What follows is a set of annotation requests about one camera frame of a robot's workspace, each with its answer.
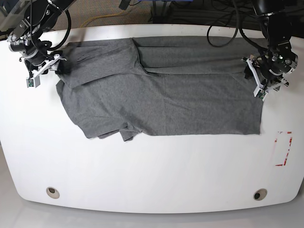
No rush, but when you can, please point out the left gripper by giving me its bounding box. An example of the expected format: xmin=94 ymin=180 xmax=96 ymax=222
xmin=242 ymin=56 xmax=289 ymax=93

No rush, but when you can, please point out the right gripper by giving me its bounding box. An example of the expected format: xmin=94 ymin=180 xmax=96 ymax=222
xmin=23 ymin=54 xmax=70 ymax=79

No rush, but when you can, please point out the grey T-shirt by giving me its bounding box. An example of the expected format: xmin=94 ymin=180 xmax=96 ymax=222
xmin=56 ymin=36 xmax=263 ymax=141

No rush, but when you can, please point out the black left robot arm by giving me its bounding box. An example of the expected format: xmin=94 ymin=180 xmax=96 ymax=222
xmin=239 ymin=0 xmax=298 ymax=99

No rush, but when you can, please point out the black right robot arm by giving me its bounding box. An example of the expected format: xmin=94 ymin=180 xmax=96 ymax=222
xmin=8 ymin=0 xmax=74 ymax=83

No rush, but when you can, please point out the red tape rectangle marking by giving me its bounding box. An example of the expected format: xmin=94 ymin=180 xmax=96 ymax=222
xmin=273 ymin=131 xmax=293 ymax=167

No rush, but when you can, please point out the right table grommet hole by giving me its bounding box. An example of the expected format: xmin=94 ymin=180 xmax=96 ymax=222
xmin=253 ymin=189 xmax=267 ymax=201

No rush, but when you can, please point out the table grommet hole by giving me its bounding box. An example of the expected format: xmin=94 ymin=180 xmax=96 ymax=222
xmin=46 ymin=187 xmax=60 ymax=199
xmin=253 ymin=189 xmax=267 ymax=201

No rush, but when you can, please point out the left table grommet hole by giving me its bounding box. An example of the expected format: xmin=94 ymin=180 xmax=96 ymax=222
xmin=46 ymin=187 xmax=60 ymax=199

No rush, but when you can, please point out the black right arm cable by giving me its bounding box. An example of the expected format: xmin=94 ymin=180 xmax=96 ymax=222
xmin=28 ymin=0 xmax=72 ymax=52

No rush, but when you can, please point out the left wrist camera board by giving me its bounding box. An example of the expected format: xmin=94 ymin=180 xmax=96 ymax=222
xmin=253 ymin=87 xmax=268 ymax=101

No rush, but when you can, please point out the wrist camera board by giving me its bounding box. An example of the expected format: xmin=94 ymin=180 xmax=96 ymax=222
xmin=26 ymin=76 xmax=40 ymax=88
xmin=253 ymin=87 xmax=268 ymax=101

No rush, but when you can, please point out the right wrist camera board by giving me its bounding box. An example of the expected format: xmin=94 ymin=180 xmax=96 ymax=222
xmin=26 ymin=76 xmax=40 ymax=88

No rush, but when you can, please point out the yellow cable on floor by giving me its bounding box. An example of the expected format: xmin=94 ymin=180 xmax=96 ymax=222
xmin=82 ymin=8 xmax=124 ymax=27

